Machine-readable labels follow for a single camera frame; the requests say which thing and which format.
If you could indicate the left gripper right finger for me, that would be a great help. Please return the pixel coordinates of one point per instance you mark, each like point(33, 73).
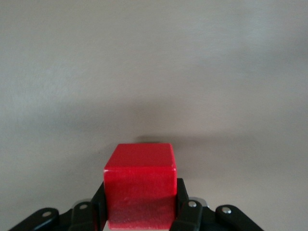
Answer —
point(192, 219)

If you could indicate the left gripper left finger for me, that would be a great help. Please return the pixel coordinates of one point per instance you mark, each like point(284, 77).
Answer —
point(81, 219)

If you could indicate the red wooden block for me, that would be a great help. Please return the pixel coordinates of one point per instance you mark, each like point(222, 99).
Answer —
point(139, 187)

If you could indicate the brown table cover sheet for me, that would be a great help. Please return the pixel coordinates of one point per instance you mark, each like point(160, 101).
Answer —
point(72, 72)

